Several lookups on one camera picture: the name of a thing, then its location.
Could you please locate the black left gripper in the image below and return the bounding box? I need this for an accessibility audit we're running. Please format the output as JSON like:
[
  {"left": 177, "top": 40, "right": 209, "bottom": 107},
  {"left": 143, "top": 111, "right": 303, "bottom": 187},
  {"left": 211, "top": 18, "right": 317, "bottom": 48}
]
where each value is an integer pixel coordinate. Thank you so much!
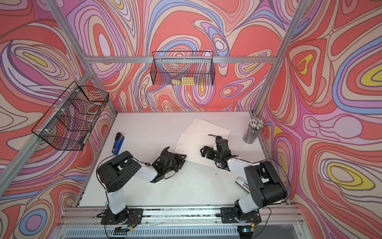
[{"left": 163, "top": 154, "right": 188, "bottom": 176}]

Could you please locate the white lined notebook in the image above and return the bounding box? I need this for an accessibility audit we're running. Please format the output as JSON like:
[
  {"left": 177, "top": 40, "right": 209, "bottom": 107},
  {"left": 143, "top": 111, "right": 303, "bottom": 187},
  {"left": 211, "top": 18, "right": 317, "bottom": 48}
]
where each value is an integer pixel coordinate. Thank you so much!
[{"left": 175, "top": 118, "right": 230, "bottom": 167}]

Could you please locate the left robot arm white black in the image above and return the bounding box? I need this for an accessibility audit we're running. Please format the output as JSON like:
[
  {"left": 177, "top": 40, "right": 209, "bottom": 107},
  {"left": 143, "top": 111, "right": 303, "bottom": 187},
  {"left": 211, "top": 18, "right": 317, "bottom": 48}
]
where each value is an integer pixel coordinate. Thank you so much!
[{"left": 96, "top": 147, "right": 187, "bottom": 226}]

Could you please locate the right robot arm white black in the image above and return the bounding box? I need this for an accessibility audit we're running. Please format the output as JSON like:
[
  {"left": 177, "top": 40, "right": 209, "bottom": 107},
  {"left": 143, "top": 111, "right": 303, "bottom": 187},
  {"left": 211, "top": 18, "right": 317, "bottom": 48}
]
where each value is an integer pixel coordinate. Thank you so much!
[{"left": 200, "top": 135, "right": 288, "bottom": 224}]

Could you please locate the clear cup of pencils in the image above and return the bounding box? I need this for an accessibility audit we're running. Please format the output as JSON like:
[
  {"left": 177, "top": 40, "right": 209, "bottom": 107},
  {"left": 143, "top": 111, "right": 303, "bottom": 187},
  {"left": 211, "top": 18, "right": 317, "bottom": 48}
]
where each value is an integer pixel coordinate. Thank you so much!
[{"left": 243, "top": 118, "right": 264, "bottom": 144}]

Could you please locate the silver grey stapler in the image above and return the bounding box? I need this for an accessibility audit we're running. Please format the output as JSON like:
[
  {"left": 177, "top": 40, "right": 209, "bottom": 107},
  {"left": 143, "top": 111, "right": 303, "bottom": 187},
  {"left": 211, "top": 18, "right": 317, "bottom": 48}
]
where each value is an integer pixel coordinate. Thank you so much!
[{"left": 235, "top": 177, "right": 250, "bottom": 194}]

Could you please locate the blue black stapler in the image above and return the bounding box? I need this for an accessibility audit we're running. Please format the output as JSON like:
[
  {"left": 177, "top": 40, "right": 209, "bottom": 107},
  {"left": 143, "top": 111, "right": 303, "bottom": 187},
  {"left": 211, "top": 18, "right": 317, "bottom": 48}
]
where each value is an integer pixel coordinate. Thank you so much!
[{"left": 112, "top": 132, "right": 124, "bottom": 155}]

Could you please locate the yellow sticky notes pad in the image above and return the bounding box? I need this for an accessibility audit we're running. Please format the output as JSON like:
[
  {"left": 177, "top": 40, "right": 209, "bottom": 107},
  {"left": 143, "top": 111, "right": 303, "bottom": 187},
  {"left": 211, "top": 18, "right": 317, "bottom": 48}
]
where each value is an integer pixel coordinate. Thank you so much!
[{"left": 171, "top": 77, "right": 195, "bottom": 86}]

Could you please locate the black wire basket back wall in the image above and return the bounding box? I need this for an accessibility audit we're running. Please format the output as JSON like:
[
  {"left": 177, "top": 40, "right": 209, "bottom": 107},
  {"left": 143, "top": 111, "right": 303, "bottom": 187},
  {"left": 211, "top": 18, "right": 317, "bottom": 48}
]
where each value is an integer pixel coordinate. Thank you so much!
[{"left": 150, "top": 50, "right": 215, "bottom": 86}]

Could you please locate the black wire basket wall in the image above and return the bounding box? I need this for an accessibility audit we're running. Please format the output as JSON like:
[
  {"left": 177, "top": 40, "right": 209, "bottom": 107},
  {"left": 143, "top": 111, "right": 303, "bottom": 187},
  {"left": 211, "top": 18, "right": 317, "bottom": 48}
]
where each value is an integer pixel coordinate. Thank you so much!
[
  {"left": 150, "top": 50, "right": 215, "bottom": 86},
  {"left": 31, "top": 82, "right": 109, "bottom": 151}
]

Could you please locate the black wire basket left wall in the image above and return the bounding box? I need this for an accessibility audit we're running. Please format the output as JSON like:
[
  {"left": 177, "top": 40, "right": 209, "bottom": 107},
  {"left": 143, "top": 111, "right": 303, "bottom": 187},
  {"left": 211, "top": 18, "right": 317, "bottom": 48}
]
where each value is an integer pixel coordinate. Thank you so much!
[{"left": 31, "top": 82, "right": 109, "bottom": 151}]

